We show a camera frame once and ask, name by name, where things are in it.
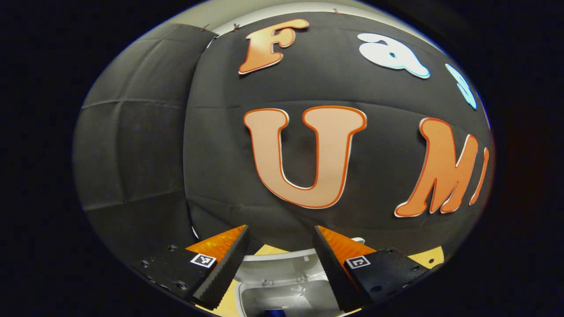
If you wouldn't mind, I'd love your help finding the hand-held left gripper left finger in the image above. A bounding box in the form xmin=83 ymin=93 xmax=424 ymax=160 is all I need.
xmin=132 ymin=225 xmax=250 ymax=310

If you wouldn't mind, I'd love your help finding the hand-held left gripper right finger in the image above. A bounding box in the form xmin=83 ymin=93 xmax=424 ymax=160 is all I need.
xmin=313 ymin=225 xmax=430 ymax=312

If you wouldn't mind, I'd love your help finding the white desktop garbage bin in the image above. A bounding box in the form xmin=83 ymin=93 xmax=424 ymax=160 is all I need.
xmin=233 ymin=238 xmax=366 ymax=317

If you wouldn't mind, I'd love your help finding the wooden desktop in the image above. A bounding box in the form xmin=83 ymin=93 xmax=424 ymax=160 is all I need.
xmin=218 ymin=244 xmax=445 ymax=317

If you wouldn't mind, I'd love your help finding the black backdrop cloth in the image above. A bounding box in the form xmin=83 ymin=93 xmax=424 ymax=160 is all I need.
xmin=73 ymin=11 xmax=494 ymax=282

